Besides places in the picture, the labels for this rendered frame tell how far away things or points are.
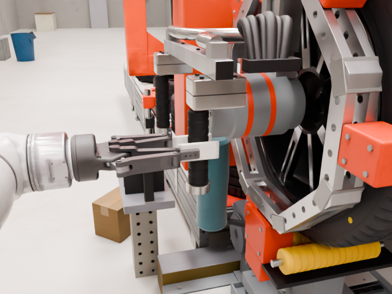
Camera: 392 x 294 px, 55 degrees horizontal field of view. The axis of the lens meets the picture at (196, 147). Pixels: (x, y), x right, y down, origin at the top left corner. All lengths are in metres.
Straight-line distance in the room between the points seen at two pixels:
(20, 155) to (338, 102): 0.49
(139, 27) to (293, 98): 2.40
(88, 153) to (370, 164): 0.41
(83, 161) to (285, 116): 0.43
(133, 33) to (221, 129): 2.39
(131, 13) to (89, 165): 2.57
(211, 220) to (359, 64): 0.58
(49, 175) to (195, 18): 0.75
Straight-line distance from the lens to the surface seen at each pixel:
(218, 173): 0.96
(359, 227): 0.77
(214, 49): 0.59
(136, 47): 3.11
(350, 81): 0.61
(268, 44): 0.61
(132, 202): 1.27
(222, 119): 0.76
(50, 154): 0.58
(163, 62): 0.92
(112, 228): 1.85
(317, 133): 0.88
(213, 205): 1.00
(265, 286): 1.28
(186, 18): 1.18
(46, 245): 1.95
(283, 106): 0.80
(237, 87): 0.61
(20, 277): 1.80
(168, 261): 1.52
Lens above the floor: 1.06
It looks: 21 degrees down
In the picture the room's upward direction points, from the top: straight up
